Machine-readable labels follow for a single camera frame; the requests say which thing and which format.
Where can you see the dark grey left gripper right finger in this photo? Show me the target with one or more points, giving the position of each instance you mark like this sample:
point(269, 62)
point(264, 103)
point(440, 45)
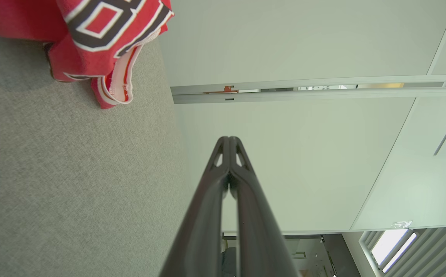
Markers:
point(257, 231)

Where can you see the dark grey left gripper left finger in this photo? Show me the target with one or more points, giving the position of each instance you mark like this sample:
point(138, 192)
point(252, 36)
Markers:
point(200, 231)

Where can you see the red basketball jersey white trim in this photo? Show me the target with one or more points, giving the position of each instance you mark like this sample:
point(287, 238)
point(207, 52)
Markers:
point(92, 57)

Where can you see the bright ceiling light panel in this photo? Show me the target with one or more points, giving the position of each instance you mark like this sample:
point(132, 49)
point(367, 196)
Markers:
point(390, 248)

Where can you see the grey partition post orange sticker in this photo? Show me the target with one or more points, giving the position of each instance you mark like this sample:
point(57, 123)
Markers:
point(323, 94)

